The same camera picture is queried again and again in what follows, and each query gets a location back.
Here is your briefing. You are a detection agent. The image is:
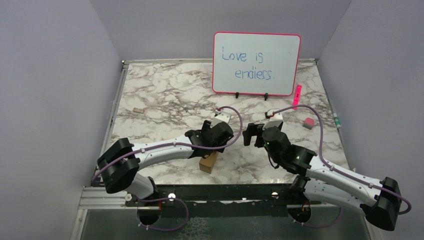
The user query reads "brown cardboard box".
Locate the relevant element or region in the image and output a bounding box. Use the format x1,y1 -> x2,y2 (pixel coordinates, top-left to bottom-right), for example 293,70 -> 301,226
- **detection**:
198,151 -> 219,174

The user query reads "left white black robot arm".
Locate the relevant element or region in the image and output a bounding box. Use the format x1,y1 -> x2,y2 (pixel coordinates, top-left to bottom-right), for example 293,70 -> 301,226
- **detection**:
97,120 -> 234,206

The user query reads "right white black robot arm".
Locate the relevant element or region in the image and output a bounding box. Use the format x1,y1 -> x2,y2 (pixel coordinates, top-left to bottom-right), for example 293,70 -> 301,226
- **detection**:
242,123 -> 401,231

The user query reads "pink grey eraser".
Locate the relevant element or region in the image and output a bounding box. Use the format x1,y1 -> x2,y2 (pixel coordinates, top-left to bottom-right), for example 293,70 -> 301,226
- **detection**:
302,117 -> 315,130

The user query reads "pink highlighter marker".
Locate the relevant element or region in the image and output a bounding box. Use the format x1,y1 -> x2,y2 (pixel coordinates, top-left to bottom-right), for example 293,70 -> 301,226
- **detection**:
292,84 -> 302,110

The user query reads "green white marker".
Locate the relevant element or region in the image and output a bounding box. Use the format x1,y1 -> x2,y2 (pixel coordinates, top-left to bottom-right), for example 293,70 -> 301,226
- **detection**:
333,113 -> 341,129

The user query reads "pink framed whiteboard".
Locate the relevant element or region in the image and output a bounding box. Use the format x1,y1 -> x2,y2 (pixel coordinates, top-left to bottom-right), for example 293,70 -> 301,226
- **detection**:
212,31 -> 302,97

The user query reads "small wooden block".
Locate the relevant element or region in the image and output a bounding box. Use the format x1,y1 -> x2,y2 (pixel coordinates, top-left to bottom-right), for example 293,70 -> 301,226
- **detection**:
133,107 -> 145,114

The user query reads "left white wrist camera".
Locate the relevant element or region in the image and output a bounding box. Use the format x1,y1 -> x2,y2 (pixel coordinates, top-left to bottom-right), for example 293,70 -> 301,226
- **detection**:
210,110 -> 232,128

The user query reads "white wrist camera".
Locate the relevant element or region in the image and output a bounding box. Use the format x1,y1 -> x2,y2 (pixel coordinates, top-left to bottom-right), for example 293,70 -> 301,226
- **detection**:
210,110 -> 232,128
262,108 -> 284,130

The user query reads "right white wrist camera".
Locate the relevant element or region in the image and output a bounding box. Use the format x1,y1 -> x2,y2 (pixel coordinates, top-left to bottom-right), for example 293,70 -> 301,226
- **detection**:
262,108 -> 284,130

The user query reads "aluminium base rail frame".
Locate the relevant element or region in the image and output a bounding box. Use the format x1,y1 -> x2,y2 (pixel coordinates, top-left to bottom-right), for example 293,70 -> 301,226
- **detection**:
71,184 -> 382,240

